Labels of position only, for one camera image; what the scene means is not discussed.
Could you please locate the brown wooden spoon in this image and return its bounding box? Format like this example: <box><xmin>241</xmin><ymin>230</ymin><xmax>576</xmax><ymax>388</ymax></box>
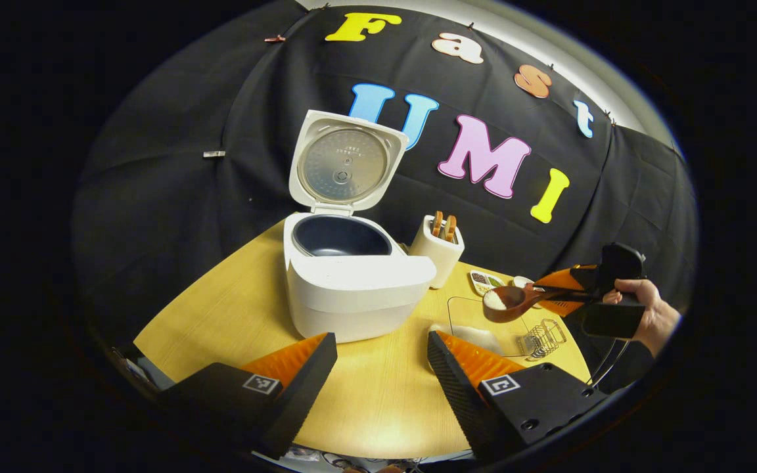
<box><xmin>482</xmin><ymin>284</ymin><xmax>609</xmax><ymax>323</ymax></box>

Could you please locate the white rice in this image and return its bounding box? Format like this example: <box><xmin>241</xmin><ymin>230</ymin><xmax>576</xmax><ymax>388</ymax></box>
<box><xmin>430</xmin><ymin>290</ymin><xmax>508</xmax><ymax>356</ymax></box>

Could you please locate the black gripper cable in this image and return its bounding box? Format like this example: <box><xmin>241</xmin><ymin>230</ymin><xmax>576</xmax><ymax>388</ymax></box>
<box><xmin>585</xmin><ymin>338</ymin><xmax>633</xmax><ymax>390</ymax></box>

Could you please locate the black backdrop cloth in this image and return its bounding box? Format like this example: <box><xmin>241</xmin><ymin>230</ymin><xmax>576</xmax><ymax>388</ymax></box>
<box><xmin>71</xmin><ymin>3</ymin><xmax>700</xmax><ymax>342</ymax></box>

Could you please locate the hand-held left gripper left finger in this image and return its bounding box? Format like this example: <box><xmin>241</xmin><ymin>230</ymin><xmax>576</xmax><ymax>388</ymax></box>
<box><xmin>155</xmin><ymin>332</ymin><xmax>338</xmax><ymax>461</ymax></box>

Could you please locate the white rice cooker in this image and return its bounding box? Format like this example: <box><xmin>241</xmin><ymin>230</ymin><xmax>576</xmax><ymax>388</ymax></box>
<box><xmin>283</xmin><ymin>110</ymin><xmax>437</xmax><ymax>344</ymax></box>

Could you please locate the clear plastic container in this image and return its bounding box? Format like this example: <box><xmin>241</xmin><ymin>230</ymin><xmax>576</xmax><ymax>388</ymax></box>
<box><xmin>428</xmin><ymin>296</ymin><xmax>553</xmax><ymax>359</ymax></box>

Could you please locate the white toaster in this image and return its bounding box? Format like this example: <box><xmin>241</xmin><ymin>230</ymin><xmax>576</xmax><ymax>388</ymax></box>
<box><xmin>409</xmin><ymin>214</ymin><xmax>465</xmax><ymax>290</ymax></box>

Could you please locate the metal wire chopstick holder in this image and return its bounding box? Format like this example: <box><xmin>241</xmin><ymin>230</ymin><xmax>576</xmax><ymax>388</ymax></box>
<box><xmin>518</xmin><ymin>319</ymin><xmax>567</xmax><ymax>360</ymax></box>

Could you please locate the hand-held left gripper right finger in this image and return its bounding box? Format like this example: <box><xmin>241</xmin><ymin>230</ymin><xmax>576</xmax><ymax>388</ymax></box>
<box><xmin>427</xmin><ymin>330</ymin><xmax>616</xmax><ymax>461</ymax></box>

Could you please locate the white divided dish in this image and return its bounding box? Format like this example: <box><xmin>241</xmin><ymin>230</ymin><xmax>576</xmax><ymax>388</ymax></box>
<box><xmin>469</xmin><ymin>270</ymin><xmax>508</xmax><ymax>297</ymax></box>

